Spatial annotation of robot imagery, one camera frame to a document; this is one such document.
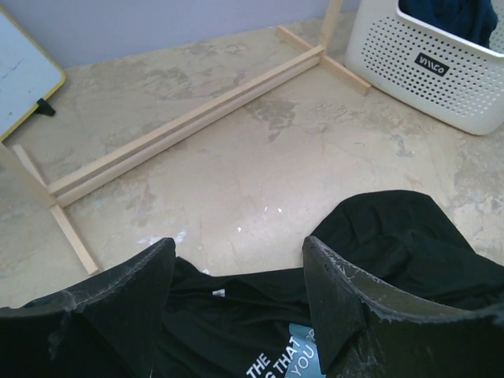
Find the small whiteboard yellow frame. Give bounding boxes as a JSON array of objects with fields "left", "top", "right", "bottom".
[{"left": 0, "top": 10, "right": 65, "bottom": 141}]

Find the black garment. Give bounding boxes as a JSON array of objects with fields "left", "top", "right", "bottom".
[{"left": 153, "top": 190, "right": 503, "bottom": 377}]

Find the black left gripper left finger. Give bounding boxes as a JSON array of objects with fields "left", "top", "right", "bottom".
[{"left": 1, "top": 238, "right": 176, "bottom": 377}]

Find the cream perforated laundry basket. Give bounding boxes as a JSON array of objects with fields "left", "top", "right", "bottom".
[{"left": 345, "top": 1, "right": 503, "bottom": 135}]

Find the navy blue t shirt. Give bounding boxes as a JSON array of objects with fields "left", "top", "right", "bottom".
[{"left": 398, "top": 0, "right": 498, "bottom": 47}]

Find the wooden clothes rack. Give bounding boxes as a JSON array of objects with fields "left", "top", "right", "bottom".
[{"left": 1, "top": 1, "right": 371, "bottom": 275}]

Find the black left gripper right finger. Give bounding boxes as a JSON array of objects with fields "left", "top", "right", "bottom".
[{"left": 302, "top": 237, "right": 503, "bottom": 377}]

